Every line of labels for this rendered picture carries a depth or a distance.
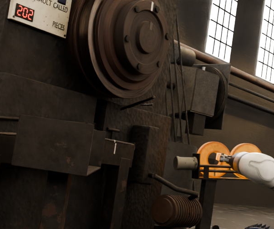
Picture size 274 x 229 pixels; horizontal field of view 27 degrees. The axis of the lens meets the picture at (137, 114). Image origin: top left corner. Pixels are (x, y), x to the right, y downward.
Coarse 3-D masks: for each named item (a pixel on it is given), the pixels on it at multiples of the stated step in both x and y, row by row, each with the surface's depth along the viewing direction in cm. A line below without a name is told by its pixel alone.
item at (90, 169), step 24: (24, 120) 152; (48, 120) 152; (24, 144) 152; (48, 144) 151; (72, 144) 151; (96, 144) 177; (48, 168) 151; (72, 168) 150; (96, 168) 170; (48, 192) 162; (48, 216) 162
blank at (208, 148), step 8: (208, 144) 243; (216, 144) 244; (200, 152) 242; (208, 152) 243; (216, 152) 244; (224, 152) 245; (200, 160) 241; (200, 168) 241; (216, 168) 243; (224, 168) 244; (216, 176) 243
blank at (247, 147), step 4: (240, 144) 248; (244, 144) 248; (248, 144) 248; (252, 144) 249; (236, 148) 247; (240, 148) 247; (244, 148) 247; (248, 148) 248; (252, 148) 248; (256, 148) 249; (232, 152) 247; (236, 152) 246; (240, 152) 247; (248, 152) 248; (252, 152) 248; (256, 152) 249; (260, 152) 249; (240, 176) 246
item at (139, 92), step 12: (96, 0) 206; (156, 0) 232; (84, 12) 207; (96, 12) 206; (84, 24) 206; (84, 36) 206; (84, 48) 207; (84, 60) 209; (96, 60) 207; (96, 72) 208; (96, 84) 215; (108, 84) 213; (120, 96) 219; (132, 96) 224
